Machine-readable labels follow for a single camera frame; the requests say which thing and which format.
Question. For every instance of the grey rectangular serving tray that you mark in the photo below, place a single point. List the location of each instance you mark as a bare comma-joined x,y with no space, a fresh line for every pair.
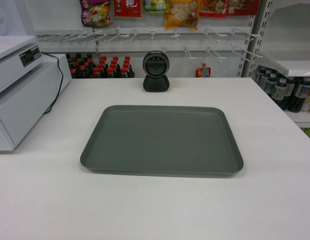
174,141

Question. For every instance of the white checkout scale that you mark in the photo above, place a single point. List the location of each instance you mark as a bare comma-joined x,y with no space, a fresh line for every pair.
18,56

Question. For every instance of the black barcode scanner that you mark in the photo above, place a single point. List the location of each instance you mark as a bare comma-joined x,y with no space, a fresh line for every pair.
156,65

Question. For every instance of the yellow snack bag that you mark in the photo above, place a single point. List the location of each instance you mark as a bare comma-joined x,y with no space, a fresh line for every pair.
182,13

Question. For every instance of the red snack bag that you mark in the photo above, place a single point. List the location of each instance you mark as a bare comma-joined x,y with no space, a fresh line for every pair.
127,8

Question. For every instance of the purple snack bag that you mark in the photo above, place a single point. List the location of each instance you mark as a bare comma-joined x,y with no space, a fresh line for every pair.
95,13

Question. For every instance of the white cash drawer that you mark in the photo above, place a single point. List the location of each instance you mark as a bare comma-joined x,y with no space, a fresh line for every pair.
24,102

